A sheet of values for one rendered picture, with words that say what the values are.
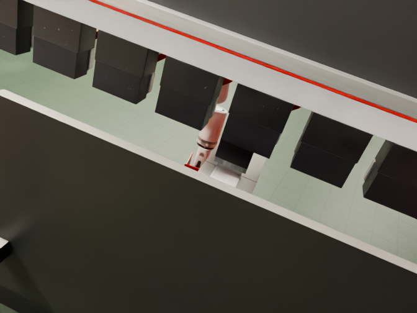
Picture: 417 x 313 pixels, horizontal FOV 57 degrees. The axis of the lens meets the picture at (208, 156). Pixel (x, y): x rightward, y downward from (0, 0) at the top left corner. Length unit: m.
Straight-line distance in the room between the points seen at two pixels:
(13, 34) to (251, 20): 0.76
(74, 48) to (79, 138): 0.59
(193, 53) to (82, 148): 0.48
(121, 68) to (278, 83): 0.43
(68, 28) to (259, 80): 0.54
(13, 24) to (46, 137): 0.68
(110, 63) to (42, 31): 0.22
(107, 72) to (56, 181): 0.52
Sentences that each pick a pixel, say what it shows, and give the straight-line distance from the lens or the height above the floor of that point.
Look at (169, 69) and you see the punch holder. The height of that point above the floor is 1.30.
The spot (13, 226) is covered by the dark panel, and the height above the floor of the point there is 1.08.
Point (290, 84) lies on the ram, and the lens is 0.96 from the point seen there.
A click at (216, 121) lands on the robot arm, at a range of 1.48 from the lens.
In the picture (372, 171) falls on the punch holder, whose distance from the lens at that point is 1.09.
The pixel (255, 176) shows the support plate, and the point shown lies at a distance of 1.26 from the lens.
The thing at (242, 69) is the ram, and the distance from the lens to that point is 0.97.
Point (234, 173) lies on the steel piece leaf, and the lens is 1.23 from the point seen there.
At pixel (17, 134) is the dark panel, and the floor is 1.28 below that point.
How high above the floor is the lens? 1.64
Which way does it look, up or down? 30 degrees down
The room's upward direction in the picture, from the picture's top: 18 degrees clockwise
